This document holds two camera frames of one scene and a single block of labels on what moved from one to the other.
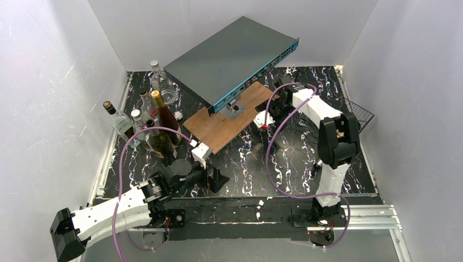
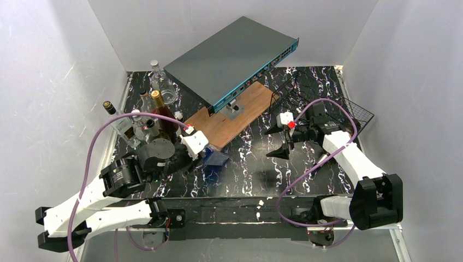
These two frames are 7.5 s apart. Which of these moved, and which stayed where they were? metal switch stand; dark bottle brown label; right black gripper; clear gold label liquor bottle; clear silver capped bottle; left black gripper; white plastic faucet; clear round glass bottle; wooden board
Moved: left black gripper; dark bottle brown label; right black gripper
Stayed: metal switch stand; wooden board; clear round glass bottle; white plastic faucet; clear gold label liquor bottle; clear silver capped bottle
